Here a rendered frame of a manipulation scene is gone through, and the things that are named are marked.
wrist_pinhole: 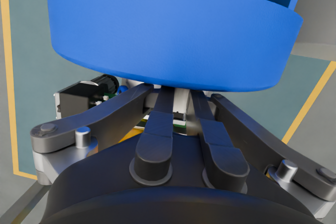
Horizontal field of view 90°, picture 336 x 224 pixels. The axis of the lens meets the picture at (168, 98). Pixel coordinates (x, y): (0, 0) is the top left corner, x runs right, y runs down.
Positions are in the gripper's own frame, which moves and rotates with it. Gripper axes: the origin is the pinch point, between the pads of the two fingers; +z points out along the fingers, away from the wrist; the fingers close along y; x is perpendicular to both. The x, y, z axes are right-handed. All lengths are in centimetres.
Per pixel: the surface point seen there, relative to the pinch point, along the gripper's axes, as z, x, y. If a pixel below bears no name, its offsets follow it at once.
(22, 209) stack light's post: 12, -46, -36
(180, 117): 11.4, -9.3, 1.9
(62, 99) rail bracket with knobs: 15.8, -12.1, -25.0
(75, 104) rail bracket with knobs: 15.8, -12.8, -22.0
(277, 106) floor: 116, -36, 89
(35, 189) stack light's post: 18, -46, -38
